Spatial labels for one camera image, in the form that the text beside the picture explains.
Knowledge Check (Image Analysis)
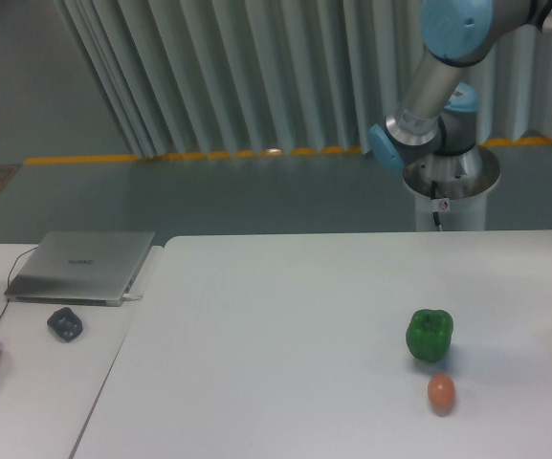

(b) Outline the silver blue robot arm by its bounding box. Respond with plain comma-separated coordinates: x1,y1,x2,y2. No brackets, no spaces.
367,1,552,172

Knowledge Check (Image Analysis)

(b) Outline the green bell pepper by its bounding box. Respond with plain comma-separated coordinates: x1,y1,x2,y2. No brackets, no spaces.
406,309,453,363

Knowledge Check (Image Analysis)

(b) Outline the small black plastic device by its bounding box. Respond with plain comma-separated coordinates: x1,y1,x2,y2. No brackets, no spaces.
47,307,83,342

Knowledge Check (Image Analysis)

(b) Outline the silver closed laptop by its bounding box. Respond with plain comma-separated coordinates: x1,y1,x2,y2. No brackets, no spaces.
5,231,154,306

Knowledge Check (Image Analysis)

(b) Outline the white usb dongle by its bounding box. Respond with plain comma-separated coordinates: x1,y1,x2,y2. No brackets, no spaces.
121,294,143,302

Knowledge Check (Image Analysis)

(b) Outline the pale corrugated curtain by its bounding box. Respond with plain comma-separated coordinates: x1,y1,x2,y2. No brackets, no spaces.
59,1,552,158

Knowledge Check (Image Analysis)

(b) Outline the brown egg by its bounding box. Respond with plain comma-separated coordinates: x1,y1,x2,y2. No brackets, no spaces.
427,373,456,415

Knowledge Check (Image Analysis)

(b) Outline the black mouse cable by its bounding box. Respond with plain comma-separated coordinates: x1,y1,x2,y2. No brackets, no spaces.
0,242,40,339

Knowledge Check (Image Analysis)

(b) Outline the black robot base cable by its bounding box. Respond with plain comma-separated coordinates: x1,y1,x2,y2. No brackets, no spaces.
429,179,445,232

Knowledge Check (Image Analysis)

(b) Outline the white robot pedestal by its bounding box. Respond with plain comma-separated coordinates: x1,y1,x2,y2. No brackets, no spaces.
403,146,500,232

